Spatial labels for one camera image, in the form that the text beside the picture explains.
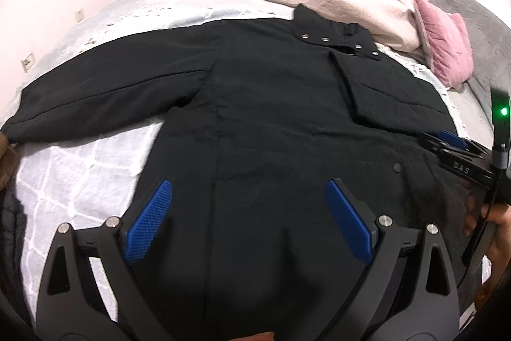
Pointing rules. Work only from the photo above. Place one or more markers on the black padded coat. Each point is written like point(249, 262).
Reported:
point(259, 125)

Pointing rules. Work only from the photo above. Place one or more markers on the brown folded jacket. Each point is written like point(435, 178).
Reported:
point(8, 165)

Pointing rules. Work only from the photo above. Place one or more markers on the pink pillow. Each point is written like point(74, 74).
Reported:
point(447, 41)

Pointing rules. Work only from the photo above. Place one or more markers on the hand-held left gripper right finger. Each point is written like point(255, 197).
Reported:
point(347, 221)

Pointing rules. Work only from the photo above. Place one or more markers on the person's left hand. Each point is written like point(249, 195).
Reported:
point(259, 337)

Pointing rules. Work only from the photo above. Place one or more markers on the grey checked fringed blanket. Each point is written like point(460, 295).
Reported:
point(80, 173)

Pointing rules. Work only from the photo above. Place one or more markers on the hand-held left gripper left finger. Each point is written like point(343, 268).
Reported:
point(149, 221)

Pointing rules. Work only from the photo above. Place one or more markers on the dark grey folded garment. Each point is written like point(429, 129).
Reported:
point(12, 229)

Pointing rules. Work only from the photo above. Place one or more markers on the grey quilted pillow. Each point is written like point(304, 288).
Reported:
point(479, 25)

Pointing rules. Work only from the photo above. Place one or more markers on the person's right hand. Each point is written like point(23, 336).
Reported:
point(499, 229)

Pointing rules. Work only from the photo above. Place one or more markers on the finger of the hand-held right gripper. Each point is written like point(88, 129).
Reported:
point(453, 139)
point(431, 141)

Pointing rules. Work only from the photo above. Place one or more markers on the white wall socket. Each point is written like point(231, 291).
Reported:
point(80, 14)
point(28, 61)

